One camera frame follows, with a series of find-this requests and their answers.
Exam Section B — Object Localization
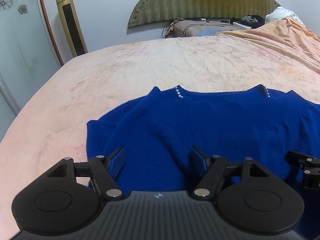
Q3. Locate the blue knit sweater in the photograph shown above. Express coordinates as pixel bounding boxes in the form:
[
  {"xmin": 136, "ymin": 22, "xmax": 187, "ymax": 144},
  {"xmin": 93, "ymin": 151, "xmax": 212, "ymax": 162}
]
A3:
[{"xmin": 86, "ymin": 84, "xmax": 320, "ymax": 240}]

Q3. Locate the pink bed blanket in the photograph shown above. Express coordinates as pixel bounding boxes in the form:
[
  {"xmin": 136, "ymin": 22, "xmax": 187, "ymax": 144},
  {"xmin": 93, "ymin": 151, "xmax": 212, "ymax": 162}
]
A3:
[{"xmin": 1, "ymin": 18, "xmax": 319, "ymax": 239}]

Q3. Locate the frosted glass sliding door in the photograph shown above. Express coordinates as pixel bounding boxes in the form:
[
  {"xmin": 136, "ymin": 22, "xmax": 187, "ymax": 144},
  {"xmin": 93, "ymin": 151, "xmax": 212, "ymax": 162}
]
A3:
[{"xmin": 0, "ymin": 0, "xmax": 60, "ymax": 137}]

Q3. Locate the black item on pillow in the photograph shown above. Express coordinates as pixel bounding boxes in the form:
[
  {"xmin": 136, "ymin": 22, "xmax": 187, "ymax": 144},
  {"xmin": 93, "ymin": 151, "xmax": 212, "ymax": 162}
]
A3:
[{"xmin": 230, "ymin": 15, "xmax": 265, "ymax": 29}]

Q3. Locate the gold tower fan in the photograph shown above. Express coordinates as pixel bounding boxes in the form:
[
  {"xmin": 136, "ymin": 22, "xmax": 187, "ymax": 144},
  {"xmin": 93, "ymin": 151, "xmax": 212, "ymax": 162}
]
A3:
[{"xmin": 56, "ymin": 0, "xmax": 88, "ymax": 57}]

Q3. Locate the beige patterned pillow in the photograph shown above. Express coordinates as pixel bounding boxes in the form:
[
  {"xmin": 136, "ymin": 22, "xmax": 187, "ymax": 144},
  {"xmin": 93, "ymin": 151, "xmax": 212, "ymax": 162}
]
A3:
[{"xmin": 169, "ymin": 19, "xmax": 251, "ymax": 37}]

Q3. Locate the olive green padded headboard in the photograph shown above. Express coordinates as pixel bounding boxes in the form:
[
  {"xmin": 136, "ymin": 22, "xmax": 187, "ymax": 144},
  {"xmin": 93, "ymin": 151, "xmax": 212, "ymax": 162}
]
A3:
[{"xmin": 127, "ymin": 0, "xmax": 279, "ymax": 28}]

